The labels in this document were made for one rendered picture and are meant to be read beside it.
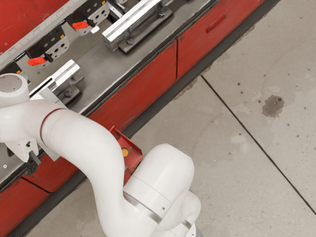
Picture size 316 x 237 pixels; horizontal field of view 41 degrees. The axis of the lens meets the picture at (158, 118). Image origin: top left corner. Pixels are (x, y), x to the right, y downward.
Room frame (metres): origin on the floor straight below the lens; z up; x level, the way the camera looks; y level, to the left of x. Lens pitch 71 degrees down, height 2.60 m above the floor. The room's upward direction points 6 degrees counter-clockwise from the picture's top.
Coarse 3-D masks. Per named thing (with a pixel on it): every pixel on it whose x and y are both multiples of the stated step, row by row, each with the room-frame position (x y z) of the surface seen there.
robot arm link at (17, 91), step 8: (0, 80) 0.45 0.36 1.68; (8, 80) 0.45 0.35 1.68; (16, 80) 0.45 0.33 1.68; (24, 80) 0.45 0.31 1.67; (0, 88) 0.42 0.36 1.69; (8, 88) 0.42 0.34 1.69; (16, 88) 0.42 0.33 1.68; (24, 88) 0.42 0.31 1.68; (0, 96) 0.40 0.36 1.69; (8, 96) 0.40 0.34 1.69; (16, 96) 0.40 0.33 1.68; (24, 96) 0.41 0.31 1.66; (0, 104) 0.39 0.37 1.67; (8, 104) 0.39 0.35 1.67
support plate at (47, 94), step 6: (48, 90) 0.72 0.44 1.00; (42, 96) 0.69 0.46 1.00; (48, 96) 0.69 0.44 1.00; (54, 96) 0.69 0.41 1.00; (54, 102) 0.66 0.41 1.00; (60, 102) 0.66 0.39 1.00; (42, 144) 0.49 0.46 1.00; (48, 150) 0.46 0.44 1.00; (54, 156) 0.43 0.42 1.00; (60, 156) 0.43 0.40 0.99
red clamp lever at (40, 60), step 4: (48, 56) 0.73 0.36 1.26; (28, 60) 0.70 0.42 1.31; (32, 60) 0.70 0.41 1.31; (36, 60) 0.70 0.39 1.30; (40, 60) 0.70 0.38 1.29; (44, 60) 0.71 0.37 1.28; (48, 60) 0.72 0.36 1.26; (52, 60) 0.72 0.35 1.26; (32, 64) 0.68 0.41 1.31; (36, 64) 0.69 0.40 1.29
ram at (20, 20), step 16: (0, 0) 0.73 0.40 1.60; (16, 0) 0.76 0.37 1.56; (32, 0) 0.78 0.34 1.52; (48, 0) 0.81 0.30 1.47; (64, 0) 0.84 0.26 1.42; (80, 0) 0.88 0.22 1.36; (0, 16) 0.72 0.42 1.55; (16, 16) 0.74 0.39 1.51; (32, 16) 0.77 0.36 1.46; (48, 16) 0.80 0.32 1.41; (64, 16) 0.83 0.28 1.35; (0, 32) 0.70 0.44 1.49; (16, 32) 0.73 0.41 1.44; (0, 48) 0.68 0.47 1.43; (0, 64) 0.66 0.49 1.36
